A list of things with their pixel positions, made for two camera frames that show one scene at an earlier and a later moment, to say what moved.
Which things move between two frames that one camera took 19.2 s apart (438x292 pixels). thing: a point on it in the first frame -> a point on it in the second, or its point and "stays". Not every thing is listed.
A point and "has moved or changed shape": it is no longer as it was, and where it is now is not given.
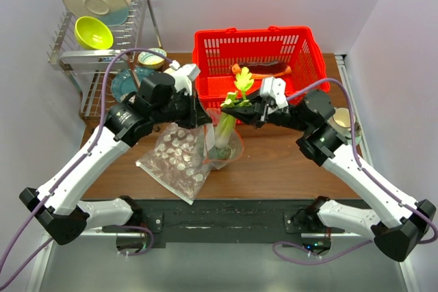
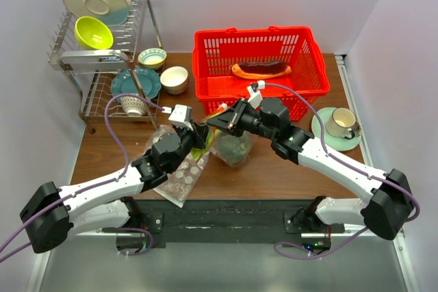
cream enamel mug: (343, 118) stays
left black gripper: (195, 117) -> (199, 134)
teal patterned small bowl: (151, 61) stays
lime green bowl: (92, 33) stays
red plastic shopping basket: (215, 52) stays
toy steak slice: (262, 69) stays
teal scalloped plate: (123, 82) stays
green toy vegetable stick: (224, 148) -> (197, 152)
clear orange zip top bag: (223, 141) has moved or changed shape
